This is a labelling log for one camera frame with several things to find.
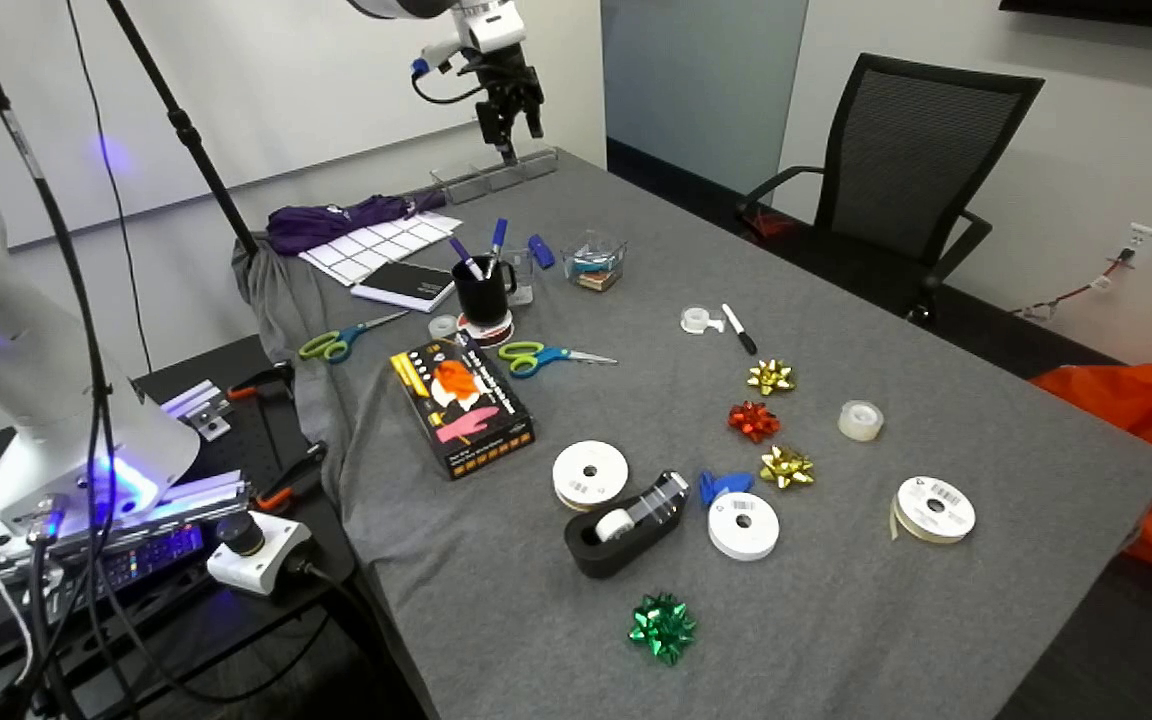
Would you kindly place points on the orange bean bag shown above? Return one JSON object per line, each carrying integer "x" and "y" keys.
{"x": 1140, "y": 442}

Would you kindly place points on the white spool gold ribbon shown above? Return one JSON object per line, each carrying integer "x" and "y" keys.
{"x": 589, "y": 475}
{"x": 932, "y": 508}

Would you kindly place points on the white spool blue ribbon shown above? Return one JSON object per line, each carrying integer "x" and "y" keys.
{"x": 741, "y": 525}

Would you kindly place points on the grey tablecloth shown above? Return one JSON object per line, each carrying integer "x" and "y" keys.
{"x": 736, "y": 561}

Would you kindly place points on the black equipment cart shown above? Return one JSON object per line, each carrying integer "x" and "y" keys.
{"x": 139, "y": 614}

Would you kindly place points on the purple cloth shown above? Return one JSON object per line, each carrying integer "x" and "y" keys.
{"x": 337, "y": 220}

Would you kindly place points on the clear three-compartment organiser tray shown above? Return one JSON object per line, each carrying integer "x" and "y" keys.
{"x": 497, "y": 177}

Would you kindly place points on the white power strip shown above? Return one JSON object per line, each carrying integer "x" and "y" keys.
{"x": 259, "y": 553}

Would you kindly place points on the black mug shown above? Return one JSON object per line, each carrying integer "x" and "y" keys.
{"x": 486, "y": 290}

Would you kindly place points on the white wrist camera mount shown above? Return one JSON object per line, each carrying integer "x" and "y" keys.
{"x": 497, "y": 30}

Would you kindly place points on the black box orange print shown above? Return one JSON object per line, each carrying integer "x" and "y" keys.
{"x": 461, "y": 406}

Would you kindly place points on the black white marker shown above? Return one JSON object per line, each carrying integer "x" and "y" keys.
{"x": 736, "y": 328}

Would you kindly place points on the blue pen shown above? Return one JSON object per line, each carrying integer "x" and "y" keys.
{"x": 497, "y": 237}
{"x": 456, "y": 251}

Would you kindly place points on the green gift bow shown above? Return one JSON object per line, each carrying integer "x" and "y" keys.
{"x": 663, "y": 628}

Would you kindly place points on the black wall monitor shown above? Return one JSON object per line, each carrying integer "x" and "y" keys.
{"x": 1108, "y": 8}

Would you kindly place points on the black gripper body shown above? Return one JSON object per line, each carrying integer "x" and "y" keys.
{"x": 505, "y": 77}

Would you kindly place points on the gold gift bow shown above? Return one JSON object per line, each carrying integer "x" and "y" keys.
{"x": 770, "y": 379}
{"x": 786, "y": 464}

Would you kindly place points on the clear tape roll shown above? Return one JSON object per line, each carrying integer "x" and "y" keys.
{"x": 442, "y": 326}

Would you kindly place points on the wooden heart stamp block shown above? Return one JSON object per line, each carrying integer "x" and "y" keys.
{"x": 595, "y": 281}

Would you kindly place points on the blue marker case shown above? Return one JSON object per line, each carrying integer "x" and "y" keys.
{"x": 541, "y": 254}

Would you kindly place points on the red white tape roll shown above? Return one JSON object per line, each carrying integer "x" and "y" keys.
{"x": 490, "y": 328}

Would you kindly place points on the black mesh office chair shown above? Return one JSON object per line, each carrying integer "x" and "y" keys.
{"x": 909, "y": 160}

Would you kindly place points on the black tape dispenser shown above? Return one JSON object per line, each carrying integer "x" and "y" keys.
{"x": 622, "y": 535}

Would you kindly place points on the black tablet with white frame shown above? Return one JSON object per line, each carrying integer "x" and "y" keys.
{"x": 402, "y": 285}

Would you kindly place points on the red gift bow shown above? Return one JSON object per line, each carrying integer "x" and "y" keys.
{"x": 753, "y": 421}

